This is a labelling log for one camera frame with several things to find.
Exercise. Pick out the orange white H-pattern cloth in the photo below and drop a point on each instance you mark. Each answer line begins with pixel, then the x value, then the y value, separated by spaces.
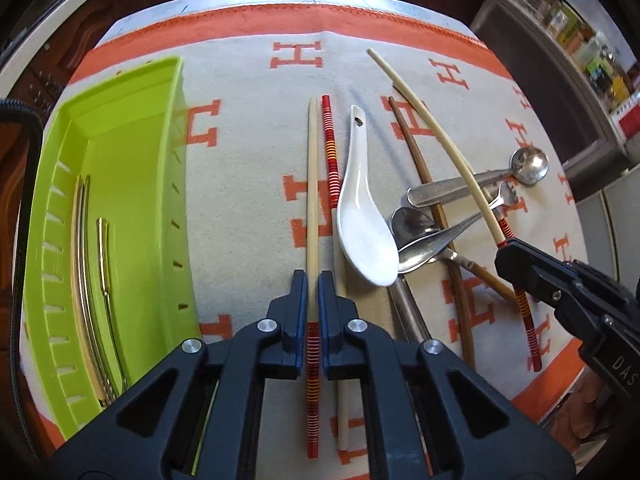
pixel 248 74

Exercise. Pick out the cream chopstick red striped end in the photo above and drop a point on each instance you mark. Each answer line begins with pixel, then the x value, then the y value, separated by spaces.
pixel 465 171

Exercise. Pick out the small steel teaspoon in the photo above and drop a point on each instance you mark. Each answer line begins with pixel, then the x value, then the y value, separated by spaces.
pixel 527 165

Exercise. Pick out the green plastic utensil tray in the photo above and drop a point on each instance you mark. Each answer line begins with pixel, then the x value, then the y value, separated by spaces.
pixel 127 135

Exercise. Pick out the white ceramic soup spoon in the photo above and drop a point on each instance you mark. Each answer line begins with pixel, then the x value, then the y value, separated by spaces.
pixel 366 240

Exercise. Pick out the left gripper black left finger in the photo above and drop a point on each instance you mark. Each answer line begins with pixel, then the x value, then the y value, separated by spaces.
pixel 196 415

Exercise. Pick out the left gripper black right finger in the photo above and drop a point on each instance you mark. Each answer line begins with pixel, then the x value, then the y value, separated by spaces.
pixel 427 414

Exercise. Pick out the large steel spoon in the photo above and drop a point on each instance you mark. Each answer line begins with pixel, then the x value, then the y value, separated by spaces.
pixel 426 247

